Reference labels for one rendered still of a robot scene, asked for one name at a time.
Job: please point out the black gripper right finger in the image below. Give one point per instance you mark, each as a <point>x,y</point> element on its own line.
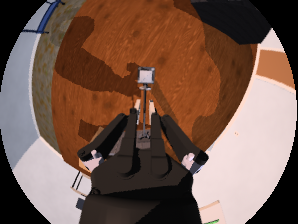
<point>190,156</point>

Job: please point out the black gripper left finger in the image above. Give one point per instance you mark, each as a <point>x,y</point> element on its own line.
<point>94,153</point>

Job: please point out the brown wooden cabinet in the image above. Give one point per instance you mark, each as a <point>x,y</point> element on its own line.
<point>141,142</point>

